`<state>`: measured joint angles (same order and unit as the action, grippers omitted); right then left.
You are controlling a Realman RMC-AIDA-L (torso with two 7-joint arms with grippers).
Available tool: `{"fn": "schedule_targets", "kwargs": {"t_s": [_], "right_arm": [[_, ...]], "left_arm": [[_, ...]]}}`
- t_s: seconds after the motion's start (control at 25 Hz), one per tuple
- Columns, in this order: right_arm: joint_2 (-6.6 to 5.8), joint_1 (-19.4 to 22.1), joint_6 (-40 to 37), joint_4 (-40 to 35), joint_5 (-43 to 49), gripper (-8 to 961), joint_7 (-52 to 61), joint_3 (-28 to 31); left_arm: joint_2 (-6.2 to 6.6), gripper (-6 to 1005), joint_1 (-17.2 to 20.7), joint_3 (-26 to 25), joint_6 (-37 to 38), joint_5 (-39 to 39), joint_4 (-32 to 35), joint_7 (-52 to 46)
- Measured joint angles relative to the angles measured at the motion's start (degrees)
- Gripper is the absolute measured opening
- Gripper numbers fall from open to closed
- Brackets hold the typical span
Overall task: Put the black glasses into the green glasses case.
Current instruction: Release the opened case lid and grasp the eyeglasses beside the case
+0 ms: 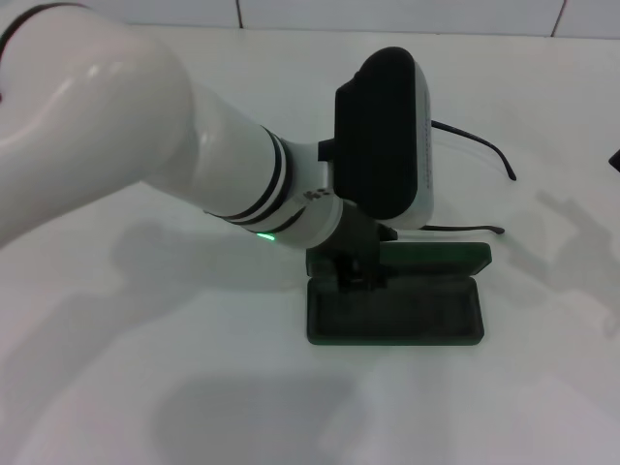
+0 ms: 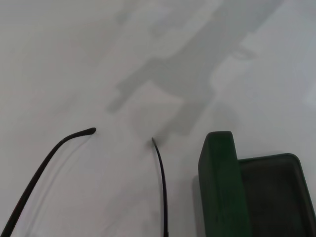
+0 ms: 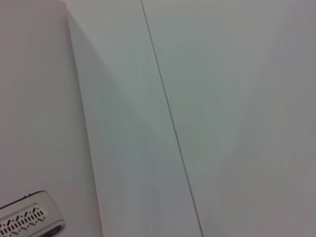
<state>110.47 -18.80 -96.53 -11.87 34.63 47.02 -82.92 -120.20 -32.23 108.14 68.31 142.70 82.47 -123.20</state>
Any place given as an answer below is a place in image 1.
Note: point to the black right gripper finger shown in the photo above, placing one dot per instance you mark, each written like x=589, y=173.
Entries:
x=616, y=160

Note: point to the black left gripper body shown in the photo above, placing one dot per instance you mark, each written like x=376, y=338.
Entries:
x=356, y=232

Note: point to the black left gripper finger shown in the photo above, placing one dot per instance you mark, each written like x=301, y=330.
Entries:
x=351, y=273
x=377, y=277

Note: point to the green glasses case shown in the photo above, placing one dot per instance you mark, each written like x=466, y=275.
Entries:
x=412, y=315

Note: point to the black glasses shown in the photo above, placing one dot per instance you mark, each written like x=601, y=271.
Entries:
x=499, y=231

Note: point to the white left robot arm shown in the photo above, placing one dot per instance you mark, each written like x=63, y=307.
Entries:
x=121, y=121

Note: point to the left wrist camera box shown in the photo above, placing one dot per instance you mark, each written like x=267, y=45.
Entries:
x=378, y=135

